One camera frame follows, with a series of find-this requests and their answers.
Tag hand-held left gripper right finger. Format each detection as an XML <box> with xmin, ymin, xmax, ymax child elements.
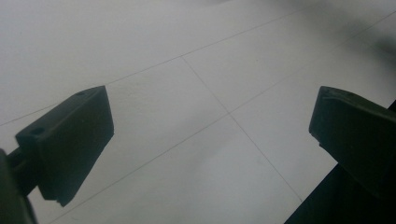
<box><xmin>308</xmin><ymin>86</ymin><xmax>396</xmax><ymax>201</ymax></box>

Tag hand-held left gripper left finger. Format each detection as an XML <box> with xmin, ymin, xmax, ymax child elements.
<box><xmin>14</xmin><ymin>85</ymin><xmax>115</xmax><ymax>208</ymax></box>

